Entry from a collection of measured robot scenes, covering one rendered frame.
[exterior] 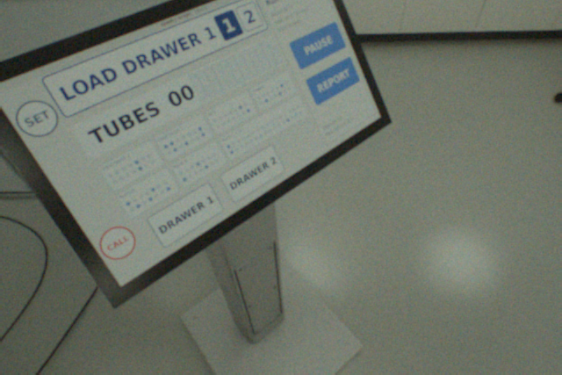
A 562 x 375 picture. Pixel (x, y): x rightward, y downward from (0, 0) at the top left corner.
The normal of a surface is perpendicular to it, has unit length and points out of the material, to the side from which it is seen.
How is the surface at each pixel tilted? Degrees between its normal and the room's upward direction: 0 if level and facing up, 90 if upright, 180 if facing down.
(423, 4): 90
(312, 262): 0
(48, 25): 90
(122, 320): 0
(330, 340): 3
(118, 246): 50
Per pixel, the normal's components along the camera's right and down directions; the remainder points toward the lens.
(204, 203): 0.44, 0.01
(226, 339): -0.11, -0.61
